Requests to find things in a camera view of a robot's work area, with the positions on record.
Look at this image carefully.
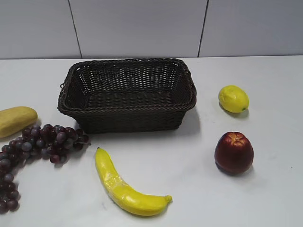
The yellow lemon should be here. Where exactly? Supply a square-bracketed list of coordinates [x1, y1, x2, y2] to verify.
[218, 85, 249, 113]

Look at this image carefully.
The dark woven wicker basket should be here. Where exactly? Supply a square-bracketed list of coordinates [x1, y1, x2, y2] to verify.
[58, 58, 196, 134]

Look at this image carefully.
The purple grape bunch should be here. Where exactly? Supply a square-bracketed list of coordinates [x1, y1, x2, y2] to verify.
[0, 124, 90, 214]

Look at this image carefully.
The yellow mango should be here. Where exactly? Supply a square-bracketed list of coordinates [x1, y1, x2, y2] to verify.
[0, 106, 38, 138]

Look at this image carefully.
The yellow banana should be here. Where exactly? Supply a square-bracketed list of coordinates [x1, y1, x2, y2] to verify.
[95, 148, 172, 217]

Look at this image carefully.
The red apple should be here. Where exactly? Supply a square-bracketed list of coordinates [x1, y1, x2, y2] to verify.
[214, 132, 254, 175]

